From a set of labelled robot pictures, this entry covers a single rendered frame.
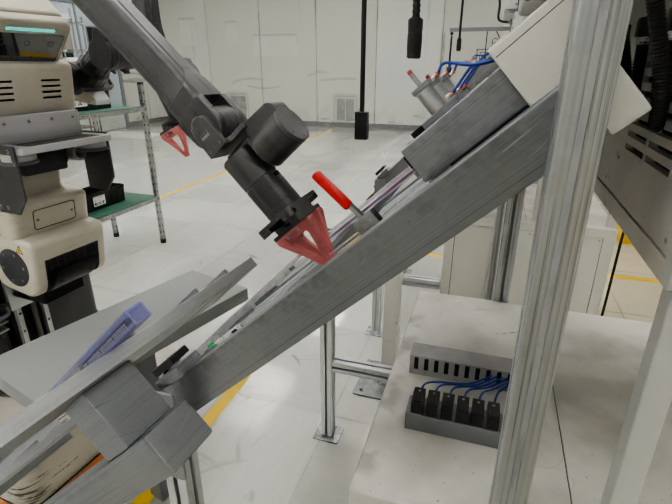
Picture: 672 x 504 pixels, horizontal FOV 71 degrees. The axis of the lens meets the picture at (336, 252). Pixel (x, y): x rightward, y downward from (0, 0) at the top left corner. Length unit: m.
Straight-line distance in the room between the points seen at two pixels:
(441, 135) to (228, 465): 1.38
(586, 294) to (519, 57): 1.74
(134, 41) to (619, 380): 1.06
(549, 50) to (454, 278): 1.69
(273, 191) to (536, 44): 0.36
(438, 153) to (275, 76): 9.76
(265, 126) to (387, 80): 8.91
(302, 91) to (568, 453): 9.49
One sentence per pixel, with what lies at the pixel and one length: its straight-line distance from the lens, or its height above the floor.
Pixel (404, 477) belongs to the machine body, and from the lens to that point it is 0.81.
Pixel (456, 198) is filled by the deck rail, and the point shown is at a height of 1.08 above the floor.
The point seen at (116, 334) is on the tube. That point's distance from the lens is 0.33.
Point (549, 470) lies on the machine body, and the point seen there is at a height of 0.62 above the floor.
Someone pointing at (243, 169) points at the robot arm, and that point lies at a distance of 0.67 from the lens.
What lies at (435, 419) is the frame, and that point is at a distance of 0.86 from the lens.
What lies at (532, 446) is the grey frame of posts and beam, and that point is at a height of 0.81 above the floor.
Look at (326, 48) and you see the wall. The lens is 9.86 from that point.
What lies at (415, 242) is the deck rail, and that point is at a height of 1.02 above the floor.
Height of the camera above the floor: 1.21
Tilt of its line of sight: 22 degrees down
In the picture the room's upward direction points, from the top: straight up
